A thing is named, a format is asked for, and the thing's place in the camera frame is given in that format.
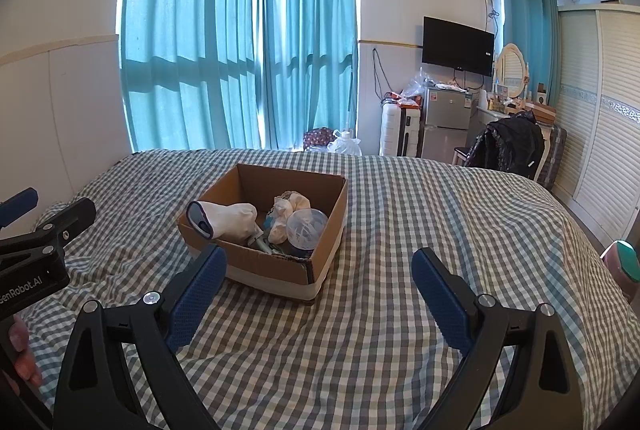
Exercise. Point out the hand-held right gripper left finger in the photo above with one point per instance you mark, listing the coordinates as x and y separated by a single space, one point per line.
195 300

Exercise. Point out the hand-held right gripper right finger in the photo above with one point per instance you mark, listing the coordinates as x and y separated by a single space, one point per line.
442 300

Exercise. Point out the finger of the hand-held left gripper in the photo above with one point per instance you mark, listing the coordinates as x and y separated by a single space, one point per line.
17 205
65 220

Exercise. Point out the brown cardboard box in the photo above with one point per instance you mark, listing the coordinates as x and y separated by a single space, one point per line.
280 277

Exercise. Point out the white sock with blue cuff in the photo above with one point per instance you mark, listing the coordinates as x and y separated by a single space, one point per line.
230 217

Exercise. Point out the clear round plastic jar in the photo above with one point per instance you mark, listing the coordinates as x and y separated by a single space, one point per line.
306 230

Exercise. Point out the white lace cloth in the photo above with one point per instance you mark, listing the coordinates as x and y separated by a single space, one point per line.
290 205

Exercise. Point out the person's left hand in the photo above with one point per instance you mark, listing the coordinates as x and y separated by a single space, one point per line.
25 355

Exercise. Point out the dark chair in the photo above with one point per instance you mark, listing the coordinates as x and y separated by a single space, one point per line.
462 154

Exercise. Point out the black jacket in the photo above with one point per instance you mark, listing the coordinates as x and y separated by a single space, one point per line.
510 145

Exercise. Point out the white suitcase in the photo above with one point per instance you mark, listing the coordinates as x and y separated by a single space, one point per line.
400 130

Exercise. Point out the grey mini fridge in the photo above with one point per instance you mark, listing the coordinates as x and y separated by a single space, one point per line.
445 120

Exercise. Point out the grey checked suitcase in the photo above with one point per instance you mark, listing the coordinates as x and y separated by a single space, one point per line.
554 155

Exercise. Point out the white plastic bag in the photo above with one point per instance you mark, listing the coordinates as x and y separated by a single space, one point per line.
345 144

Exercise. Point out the teal and pink container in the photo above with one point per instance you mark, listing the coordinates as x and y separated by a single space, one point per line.
625 267

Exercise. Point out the white dressing table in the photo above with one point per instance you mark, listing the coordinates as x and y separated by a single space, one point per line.
487 113

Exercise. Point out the purple patterned bag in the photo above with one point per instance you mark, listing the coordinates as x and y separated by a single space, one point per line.
317 139

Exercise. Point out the orange packets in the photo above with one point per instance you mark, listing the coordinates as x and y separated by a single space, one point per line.
404 99

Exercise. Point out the clear plastic bag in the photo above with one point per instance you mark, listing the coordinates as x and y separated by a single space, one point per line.
417 83

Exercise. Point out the wide teal curtain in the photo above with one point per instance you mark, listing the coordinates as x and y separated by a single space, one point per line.
190 35

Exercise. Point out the white slatted wardrobe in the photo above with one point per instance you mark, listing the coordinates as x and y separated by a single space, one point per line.
600 120

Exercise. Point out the white oval mirror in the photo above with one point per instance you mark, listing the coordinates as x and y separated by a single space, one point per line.
512 70

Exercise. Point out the black television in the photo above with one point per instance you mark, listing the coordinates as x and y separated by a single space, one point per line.
457 45

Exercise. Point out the narrow teal curtain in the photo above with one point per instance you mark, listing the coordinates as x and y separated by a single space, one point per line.
530 20

